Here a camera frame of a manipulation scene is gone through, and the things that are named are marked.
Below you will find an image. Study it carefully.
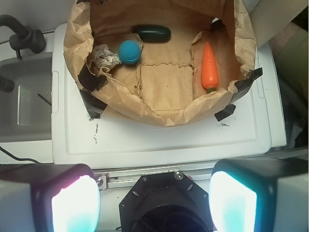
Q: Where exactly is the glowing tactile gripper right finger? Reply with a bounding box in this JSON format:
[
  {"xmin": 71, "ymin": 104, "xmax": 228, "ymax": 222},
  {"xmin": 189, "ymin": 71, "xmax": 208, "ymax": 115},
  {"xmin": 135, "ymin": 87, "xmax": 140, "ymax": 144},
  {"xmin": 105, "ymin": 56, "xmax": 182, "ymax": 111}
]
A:
[{"xmin": 209, "ymin": 158, "xmax": 309, "ymax": 232}]

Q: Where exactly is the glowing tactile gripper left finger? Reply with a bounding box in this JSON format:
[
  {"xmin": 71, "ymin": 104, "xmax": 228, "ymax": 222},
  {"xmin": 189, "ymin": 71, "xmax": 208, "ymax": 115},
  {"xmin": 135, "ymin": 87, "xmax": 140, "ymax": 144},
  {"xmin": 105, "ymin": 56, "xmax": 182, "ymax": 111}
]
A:
[{"xmin": 0, "ymin": 164, "xmax": 100, "ymax": 232}]

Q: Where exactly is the orange plastic toy carrot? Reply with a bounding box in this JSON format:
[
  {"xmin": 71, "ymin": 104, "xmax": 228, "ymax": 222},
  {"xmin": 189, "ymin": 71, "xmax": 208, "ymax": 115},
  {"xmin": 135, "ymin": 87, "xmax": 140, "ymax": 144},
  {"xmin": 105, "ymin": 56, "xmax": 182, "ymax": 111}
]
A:
[{"xmin": 202, "ymin": 42, "xmax": 219, "ymax": 93}]

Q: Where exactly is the white plastic bin lid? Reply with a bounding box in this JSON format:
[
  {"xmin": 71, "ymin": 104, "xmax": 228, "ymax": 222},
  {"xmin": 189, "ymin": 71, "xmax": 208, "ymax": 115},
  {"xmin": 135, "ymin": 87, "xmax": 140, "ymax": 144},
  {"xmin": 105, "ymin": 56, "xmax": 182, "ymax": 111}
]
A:
[{"xmin": 52, "ymin": 24, "xmax": 271, "ymax": 169}]

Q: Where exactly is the white sink basin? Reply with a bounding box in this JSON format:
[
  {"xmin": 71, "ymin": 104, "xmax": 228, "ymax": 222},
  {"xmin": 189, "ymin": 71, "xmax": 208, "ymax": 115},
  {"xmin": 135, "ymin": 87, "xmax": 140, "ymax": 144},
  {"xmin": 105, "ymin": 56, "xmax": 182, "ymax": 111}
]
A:
[{"xmin": 0, "ymin": 53, "xmax": 52, "ymax": 143}]

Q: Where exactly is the black tape strip right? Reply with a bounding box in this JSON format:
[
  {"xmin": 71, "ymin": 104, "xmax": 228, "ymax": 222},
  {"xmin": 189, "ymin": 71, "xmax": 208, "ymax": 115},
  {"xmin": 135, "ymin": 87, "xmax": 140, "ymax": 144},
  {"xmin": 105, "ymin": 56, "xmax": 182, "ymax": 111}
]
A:
[{"xmin": 214, "ymin": 104, "xmax": 236, "ymax": 122}]

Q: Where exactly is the black tape strip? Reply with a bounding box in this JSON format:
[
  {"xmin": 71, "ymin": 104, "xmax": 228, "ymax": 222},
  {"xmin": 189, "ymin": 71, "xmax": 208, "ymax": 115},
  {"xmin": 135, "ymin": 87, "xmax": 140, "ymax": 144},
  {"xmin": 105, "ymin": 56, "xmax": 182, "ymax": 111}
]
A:
[
  {"xmin": 80, "ymin": 90, "xmax": 108, "ymax": 119},
  {"xmin": 214, "ymin": 104, "xmax": 236, "ymax": 122}
]

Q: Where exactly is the black tape strip left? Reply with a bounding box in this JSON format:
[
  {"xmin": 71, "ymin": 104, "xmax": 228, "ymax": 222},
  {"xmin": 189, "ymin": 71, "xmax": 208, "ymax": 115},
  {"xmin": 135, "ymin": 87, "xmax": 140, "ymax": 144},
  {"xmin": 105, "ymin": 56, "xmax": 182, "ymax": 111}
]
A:
[{"xmin": 80, "ymin": 90, "xmax": 108, "ymax": 119}]

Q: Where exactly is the crumpled white paper wad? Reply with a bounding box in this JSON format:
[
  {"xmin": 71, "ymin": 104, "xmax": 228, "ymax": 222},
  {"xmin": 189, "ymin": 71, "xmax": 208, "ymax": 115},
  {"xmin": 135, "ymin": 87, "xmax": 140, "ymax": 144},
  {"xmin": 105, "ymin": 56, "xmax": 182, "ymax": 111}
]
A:
[{"xmin": 90, "ymin": 44, "xmax": 122, "ymax": 71}]

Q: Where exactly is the black faucet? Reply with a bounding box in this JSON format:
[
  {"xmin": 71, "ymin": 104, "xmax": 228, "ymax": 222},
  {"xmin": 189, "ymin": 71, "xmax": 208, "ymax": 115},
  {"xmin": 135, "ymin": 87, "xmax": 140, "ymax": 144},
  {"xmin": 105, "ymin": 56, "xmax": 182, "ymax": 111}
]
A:
[{"xmin": 0, "ymin": 14, "xmax": 46, "ymax": 60}]

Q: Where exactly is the brown paper bag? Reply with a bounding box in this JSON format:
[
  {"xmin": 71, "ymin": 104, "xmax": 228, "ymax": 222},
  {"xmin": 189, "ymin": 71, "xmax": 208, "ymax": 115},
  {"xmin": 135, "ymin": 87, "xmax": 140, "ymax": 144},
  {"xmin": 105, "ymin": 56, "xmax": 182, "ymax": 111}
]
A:
[{"xmin": 64, "ymin": 0, "xmax": 261, "ymax": 127}]

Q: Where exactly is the blue dimpled rubber ball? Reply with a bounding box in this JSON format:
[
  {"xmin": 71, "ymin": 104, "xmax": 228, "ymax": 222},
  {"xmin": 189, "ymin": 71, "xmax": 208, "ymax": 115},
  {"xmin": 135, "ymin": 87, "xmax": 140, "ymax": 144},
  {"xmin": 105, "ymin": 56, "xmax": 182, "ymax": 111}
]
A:
[{"xmin": 118, "ymin": 40, "xmax": 141, "ymax": 64}]

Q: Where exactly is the dark green toy cucumber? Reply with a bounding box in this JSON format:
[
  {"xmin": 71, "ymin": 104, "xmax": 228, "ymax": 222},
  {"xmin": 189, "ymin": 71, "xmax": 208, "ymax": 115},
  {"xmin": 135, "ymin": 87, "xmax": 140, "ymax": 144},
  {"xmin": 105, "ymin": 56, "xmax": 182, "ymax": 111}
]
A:
[{"xmin": 133, "ymin": 25, "xmax": 171, "ymax": 43}]

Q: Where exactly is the black cable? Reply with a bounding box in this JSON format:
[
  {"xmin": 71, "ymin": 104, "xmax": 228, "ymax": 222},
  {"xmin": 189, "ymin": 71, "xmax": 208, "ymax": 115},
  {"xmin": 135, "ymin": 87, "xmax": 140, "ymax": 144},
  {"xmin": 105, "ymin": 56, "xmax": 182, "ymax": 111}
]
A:
[{"xmin": 0, "ymin": 146, "xmax": 39, "ymax": 164}]

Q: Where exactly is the silver aluminium rail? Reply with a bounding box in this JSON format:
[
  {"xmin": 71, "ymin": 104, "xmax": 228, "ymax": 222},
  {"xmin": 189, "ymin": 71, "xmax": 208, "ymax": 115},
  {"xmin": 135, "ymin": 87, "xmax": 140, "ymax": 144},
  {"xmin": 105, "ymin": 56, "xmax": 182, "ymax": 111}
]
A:
[{"xmin": 94, "ymin": 163, "xmax": 214, "ymax": 190}]

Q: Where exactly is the black octagonal mount plate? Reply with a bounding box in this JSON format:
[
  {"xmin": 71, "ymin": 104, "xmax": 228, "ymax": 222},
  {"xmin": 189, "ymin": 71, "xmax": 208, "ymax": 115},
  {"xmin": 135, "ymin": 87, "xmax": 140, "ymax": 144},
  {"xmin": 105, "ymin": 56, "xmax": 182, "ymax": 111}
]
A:
[{"xmin": 119, "ymin": 173, "xmax": 214, "ymax": 232}]

